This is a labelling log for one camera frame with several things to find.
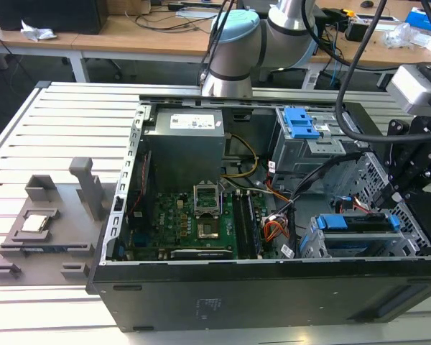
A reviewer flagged grey power supply unit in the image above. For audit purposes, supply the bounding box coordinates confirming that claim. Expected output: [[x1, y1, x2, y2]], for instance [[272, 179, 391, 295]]
[[142, 107, 226, 184]]

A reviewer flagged red disk wire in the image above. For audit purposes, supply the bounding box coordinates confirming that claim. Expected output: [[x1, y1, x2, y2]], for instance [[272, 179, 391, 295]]
[[353, 199, 386, 217]]

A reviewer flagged silver metal drive cage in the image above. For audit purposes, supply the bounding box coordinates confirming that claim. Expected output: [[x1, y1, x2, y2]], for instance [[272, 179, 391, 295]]
[[272, 106, 369, 183]]

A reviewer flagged silver metal disk bay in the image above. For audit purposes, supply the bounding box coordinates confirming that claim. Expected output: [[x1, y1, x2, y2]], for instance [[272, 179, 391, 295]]
[[301, 211, 431, 259]]

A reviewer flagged hard disk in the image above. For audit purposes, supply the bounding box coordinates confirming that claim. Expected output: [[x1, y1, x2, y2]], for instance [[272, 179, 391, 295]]
[[318, 213, 400, 257]]

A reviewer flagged black open PC case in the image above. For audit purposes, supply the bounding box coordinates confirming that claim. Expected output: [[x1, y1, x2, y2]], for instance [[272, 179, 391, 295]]
[[85, 93, 431, 334]]

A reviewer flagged white and coloured wire bundle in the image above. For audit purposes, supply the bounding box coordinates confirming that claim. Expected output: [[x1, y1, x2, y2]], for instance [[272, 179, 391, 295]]
[[222, 178, 292, 203]]

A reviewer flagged black RAM slot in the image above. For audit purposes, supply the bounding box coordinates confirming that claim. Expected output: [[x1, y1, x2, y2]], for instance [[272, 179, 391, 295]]
[[233, 192, 251, 259]]

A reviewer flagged metal socket cover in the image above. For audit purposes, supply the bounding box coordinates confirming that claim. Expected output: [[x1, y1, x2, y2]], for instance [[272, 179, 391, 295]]
[[193, 183, 223, 219]]

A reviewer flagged hanging blue cable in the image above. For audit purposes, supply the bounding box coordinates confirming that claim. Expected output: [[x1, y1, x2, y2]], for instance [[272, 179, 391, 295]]
[[329, 32, 343, 88]]

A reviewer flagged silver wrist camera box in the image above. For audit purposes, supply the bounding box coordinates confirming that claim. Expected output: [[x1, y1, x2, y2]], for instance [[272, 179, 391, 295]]
[[385, 64, 431, 116]]

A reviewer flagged blue plastic drive latch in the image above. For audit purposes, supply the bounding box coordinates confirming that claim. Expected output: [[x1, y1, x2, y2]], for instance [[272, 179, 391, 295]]
[[283, 106, 320, 139]]

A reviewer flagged black sleeved cable bundle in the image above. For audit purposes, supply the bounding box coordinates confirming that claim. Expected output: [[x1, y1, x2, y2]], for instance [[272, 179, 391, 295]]
[[289, 150, 366, 206]]

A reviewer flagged large black box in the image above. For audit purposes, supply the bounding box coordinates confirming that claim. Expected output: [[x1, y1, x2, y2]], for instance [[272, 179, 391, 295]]
[[0, 0, 109, 35]]

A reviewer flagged wooden desk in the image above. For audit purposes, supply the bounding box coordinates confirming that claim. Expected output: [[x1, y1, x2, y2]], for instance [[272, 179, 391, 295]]
[[0, 0, 431, 87]]

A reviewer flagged crumpled clear plastic bag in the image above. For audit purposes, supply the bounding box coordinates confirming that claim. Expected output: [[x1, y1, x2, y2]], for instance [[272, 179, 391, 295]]
[[383, 22, 423, 49]]

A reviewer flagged silver CPU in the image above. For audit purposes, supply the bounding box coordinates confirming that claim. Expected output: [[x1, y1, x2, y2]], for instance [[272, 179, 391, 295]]
[[21, 213, 51, 233]]

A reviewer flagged green motherboard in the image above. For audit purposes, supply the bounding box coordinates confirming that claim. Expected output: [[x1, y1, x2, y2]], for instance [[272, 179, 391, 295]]
[[127, 190, 270, 262]]

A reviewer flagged yellow and black wire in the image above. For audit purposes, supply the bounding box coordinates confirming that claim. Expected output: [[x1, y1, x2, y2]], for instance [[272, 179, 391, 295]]
[[222, 133, 260, 179]]

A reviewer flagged black graphics card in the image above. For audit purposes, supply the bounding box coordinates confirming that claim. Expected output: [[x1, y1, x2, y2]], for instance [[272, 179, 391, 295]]
[[170, 247, 234, 261]]

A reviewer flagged CPU socket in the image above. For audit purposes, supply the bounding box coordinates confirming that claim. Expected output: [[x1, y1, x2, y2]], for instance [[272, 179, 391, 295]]
[[196, 221, 221, 241]]

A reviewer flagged orange wire bundle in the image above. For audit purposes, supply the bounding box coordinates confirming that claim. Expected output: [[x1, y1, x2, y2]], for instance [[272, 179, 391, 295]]
[[264, 211, 292, 242]]

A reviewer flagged crumpled white paper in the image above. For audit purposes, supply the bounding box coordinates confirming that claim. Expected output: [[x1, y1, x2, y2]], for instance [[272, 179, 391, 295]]
[[20, 19, 57, 42]]

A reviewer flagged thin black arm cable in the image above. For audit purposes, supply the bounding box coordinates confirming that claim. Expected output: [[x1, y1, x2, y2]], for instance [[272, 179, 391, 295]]
[[198, 0, 235, 86]]

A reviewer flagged small black device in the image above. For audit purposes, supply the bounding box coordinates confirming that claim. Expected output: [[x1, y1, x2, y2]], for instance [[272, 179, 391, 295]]
[[344, 19, 371, 42]]

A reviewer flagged thick black gripper cable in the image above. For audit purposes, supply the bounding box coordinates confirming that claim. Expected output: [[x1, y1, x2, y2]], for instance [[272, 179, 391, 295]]
[[334, 0, 389, 144]]

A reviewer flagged grey parts rack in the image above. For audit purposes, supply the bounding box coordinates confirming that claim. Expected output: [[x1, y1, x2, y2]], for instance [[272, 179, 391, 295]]
[[0, 157, 107, 287]]

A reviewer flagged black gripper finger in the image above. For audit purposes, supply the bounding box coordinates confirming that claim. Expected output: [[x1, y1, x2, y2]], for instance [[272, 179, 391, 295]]
[[375, 168, 431, 210], [386, 117, 423, 186]]

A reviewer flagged blue cardboard box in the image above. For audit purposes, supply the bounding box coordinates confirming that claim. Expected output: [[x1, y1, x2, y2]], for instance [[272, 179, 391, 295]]
[[405, 6, 431, 37]]

